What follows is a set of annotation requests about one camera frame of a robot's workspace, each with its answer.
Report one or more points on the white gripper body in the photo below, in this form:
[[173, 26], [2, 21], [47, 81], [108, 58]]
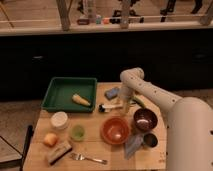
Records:
[[126, 106]]

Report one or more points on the white handled dish brush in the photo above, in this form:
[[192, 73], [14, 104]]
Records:
[[105, 108]]

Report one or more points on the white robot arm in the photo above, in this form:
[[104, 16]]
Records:
[[189, 123]]

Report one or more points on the small metal cup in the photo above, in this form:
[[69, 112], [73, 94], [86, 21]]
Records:
[[150, 140]]

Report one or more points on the green plastic cup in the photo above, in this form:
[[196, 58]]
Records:
[[77, 133]]

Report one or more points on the green chili pepper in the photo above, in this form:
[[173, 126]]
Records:
[[139, 102]]

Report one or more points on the blue sponge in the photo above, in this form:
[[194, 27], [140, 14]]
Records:
[[112, 93]]

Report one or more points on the dark purple bowl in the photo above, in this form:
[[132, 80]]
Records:
[[145, 119]]

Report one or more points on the orange plastic bowl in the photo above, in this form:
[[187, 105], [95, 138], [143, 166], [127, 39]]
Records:
[[115, 130]]

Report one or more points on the grey folded cloth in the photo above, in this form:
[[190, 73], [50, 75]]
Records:
[[133, 143]]

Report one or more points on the yellow corn cob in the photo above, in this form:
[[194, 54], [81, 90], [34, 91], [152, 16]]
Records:
[[79, 100]]

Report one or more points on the green plastic tray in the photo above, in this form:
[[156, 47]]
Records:
[[59, 94]]

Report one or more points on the white small bowl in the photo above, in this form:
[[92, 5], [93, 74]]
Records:
[[59, 120]]

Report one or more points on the silver metal fork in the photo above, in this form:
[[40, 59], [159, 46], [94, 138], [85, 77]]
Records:
[[80, 157]]

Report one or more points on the wooden block eraser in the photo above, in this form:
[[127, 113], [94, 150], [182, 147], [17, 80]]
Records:
[[58, 152]]

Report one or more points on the orange fruit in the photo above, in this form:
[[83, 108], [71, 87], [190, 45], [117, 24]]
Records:
[[50, 139]]

